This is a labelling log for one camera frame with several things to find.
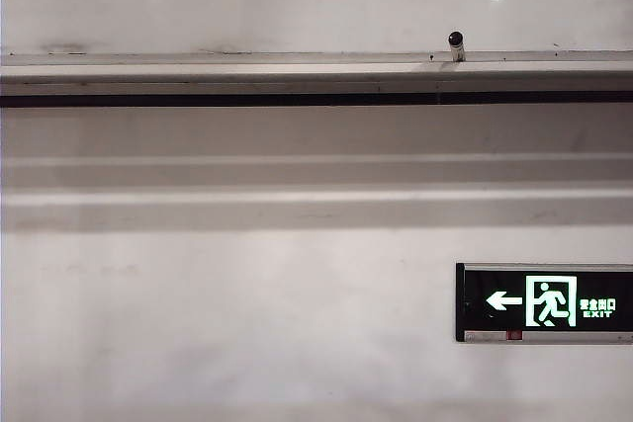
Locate aluminium whiteboard pen tray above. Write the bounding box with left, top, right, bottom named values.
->
left=0, top=49, right=633, bottom=108

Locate green illuminated exit sign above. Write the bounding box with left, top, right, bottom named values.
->
left=454, top=262, right=633, bottom=344

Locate white whiteboard with aluminium frame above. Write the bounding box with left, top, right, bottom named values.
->
left=0, top=0, right=633, bottom=56

